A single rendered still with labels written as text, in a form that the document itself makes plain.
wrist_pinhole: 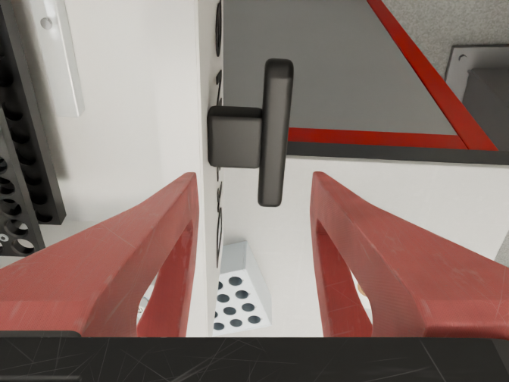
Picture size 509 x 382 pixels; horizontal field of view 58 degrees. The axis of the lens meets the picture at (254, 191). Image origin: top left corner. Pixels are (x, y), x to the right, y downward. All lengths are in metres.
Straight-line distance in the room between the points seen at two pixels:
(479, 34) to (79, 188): 1.05
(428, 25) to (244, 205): 0.86
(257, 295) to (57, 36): 0.28
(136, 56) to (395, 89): 0.37
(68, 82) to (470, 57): 1.06
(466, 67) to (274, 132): 1.06
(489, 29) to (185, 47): 1.11
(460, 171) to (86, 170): 0.30
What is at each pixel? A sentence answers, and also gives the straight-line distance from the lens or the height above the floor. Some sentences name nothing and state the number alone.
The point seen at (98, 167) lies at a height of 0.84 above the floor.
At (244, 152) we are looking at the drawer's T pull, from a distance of 0.21.
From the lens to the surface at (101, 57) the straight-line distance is 0.28.
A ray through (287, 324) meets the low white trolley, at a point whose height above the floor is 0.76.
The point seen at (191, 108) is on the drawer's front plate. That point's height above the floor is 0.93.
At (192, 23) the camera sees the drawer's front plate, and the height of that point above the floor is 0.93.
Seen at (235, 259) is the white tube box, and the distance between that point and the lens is 0.43.
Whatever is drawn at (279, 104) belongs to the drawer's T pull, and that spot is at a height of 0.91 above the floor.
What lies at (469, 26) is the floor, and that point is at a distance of 1.23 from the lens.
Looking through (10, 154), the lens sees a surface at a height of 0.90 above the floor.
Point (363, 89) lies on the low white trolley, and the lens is 0.56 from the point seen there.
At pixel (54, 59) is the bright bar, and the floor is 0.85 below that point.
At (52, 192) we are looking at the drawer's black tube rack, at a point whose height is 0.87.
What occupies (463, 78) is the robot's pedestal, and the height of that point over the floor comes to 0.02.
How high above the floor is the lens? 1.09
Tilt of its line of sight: 54 degrees down
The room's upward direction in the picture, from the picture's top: 178 degrees counter-clockwise
